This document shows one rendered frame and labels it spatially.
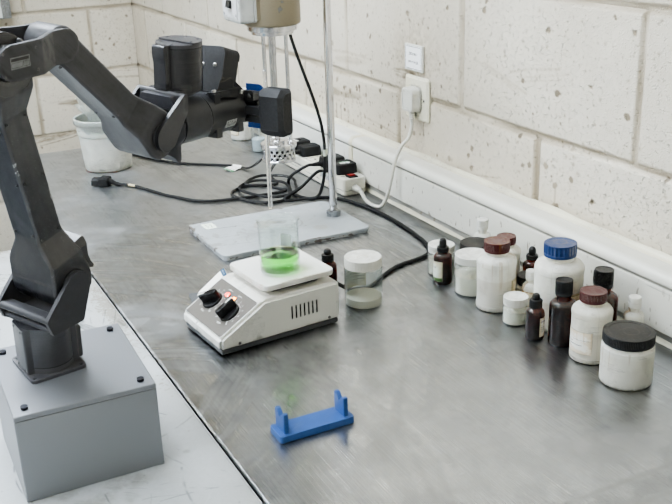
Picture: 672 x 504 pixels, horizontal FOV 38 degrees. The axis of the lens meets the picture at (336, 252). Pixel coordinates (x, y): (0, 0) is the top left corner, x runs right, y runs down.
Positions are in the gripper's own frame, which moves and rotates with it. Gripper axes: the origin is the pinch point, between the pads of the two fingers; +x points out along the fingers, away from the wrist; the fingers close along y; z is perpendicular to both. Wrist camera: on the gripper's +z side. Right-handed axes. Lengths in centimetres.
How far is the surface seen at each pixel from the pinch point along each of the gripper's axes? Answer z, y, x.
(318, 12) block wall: 1, 51, 82
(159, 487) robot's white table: -35, -15, -38
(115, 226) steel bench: -34, 57, 20
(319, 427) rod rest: -34.3, -23.5, -19.4
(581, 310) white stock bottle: -27, -42, 15
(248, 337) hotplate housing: -32.8, -1.6, -6.9
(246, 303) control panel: -28.7, 0.3, -4.8
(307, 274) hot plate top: -26.0, -4.6, 3.4
